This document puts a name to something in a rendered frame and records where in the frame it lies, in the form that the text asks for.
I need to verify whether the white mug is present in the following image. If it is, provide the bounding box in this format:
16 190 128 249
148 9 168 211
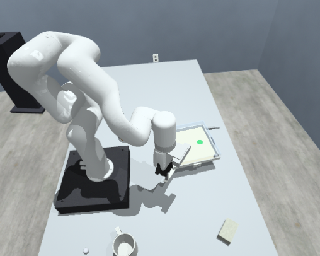
112 226 138 256

